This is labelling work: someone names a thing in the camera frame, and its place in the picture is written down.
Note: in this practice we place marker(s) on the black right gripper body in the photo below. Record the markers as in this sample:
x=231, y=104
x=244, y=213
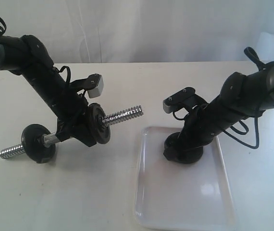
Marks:
x=199, y=129

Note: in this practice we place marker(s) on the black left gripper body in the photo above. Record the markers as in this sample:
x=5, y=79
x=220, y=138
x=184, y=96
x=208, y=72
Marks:
x=70, y=109

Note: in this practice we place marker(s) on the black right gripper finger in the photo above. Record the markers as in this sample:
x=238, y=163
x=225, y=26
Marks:
x=172, y=154
x=173, y=140

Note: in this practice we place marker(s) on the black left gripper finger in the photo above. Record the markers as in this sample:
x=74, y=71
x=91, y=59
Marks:
x=63, y=131
x=82, y=133

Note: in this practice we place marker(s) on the black weight plate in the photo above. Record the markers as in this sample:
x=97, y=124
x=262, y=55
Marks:
x=32, y=142
x=191, y=150
x=100, y=133

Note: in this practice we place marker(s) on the chrome threaded dumbbell bar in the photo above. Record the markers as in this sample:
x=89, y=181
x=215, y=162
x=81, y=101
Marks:
x=50, y=139

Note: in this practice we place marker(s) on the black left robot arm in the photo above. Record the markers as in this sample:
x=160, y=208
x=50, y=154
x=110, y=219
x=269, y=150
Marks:
x=27, y=56

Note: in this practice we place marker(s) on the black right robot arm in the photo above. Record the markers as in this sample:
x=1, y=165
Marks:
x=241, y=97

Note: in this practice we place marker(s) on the white rectangular plastic tray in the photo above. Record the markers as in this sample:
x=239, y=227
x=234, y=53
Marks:
x=178, y=197

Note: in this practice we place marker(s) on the white sheer curtain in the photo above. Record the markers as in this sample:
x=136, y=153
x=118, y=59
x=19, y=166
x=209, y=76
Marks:
x=130, y=31

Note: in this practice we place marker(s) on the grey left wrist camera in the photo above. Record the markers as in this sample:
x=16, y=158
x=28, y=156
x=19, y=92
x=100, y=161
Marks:
x=96, y=85

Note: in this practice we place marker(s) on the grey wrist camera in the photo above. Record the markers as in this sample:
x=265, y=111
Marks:
x=172, y=103
x=96, y=85

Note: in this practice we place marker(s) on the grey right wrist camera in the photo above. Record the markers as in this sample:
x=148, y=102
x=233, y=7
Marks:
x=172, y=103

